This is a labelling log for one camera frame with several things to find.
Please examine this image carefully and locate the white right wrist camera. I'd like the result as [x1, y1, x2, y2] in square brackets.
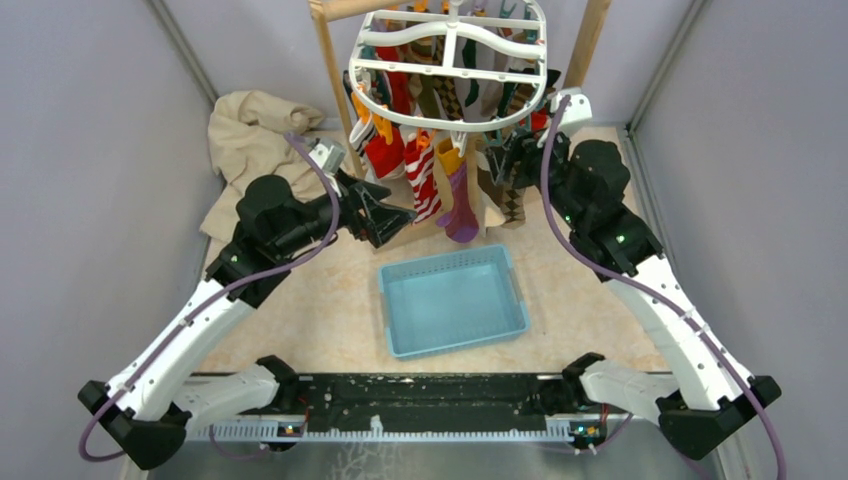
[549, 87, 593, 138]

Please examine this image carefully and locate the white hanger clip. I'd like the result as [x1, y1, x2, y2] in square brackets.
[449, 130, 468, 157]

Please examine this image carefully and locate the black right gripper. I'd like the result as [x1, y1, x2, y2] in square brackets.
[482, 121, 587, 230]

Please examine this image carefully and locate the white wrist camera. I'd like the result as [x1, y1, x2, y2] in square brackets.
[549, 87, 593, 138]
[307, 137, 346, 176]

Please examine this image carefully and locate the wooden hanger stand frame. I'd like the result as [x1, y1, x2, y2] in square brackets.
[309, 0, 613, 254]

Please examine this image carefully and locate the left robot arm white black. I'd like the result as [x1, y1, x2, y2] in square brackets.
[78, 172, 415, 471]

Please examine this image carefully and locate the light blue plastic basket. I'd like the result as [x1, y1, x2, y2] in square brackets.
[377, 244, 531, 361]

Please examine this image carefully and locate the cream brown patch sock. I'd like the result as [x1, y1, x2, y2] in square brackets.
[474, 141, 506, 231]

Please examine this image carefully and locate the beige crumpled cloth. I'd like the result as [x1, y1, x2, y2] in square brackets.
[200, 90, 345, 246]

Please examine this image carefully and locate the red and cream sock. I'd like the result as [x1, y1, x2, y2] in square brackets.
[364, 126, 407, 192]

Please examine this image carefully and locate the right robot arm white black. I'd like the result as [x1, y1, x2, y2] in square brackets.
[485, 133, 781, 460]

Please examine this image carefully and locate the red white striped sock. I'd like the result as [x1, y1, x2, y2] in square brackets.
[403, 129, 442, 225]

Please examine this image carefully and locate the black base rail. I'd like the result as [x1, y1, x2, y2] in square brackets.
[185, 372, 604, 455]

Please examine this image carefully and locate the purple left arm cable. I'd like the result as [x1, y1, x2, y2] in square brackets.
[78, 132, 342, 463]

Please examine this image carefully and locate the maroon purple yellow sock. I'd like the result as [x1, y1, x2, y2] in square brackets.
[435, 138, 479, 244]

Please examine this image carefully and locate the white green patch sock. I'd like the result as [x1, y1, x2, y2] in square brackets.
[460, 38, 482, 109]

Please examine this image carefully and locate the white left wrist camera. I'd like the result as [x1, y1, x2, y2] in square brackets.
[307, 137, 346, 176]

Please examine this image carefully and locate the teal hanger clip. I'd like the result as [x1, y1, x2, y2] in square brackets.
[482, 129, 504, 150]

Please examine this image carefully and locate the white plastic sock hanger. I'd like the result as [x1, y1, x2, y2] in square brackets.
[348, 1, 548, 133]

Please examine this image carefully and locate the brown green argyle sock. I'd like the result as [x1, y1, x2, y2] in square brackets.
[501, 130, 532, 229]

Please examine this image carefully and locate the red sock at right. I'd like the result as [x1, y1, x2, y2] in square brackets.
[529, 107, 550, 132]

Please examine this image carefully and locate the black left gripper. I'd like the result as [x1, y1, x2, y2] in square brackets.
[275, 167, 418, 258]

